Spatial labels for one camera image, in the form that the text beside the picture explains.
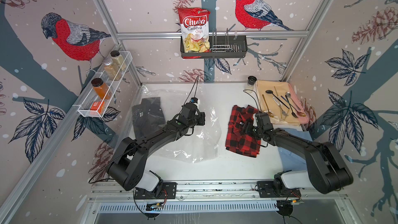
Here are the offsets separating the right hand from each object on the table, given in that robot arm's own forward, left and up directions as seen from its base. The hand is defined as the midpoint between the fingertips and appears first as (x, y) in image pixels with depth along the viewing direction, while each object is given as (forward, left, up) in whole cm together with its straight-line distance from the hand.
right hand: (243, 127), depth 92 cm
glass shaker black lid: (+32, -8, +4) cm, 33 cm away
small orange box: (-10, +67, +33) cm, 76 cm away
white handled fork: (+21, -28, -3) cm, 35 cm away
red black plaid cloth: (-9, +5, -1) cm, 10 cm away
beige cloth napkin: (+35, -33, -2) cm, 48 cm away
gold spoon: (+12, -20, -3) cm, 24 cm away
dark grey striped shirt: (+5, +60, +1) cm, 61 cm away
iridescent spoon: (+13, -40, -3) cm, 42 cm away
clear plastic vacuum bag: (-11, +24, 0) cm, 26 cm away
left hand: (+2, +22, +11) cm, 24 cm away
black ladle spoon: (+32, -25, -2) cm, 41 cm away
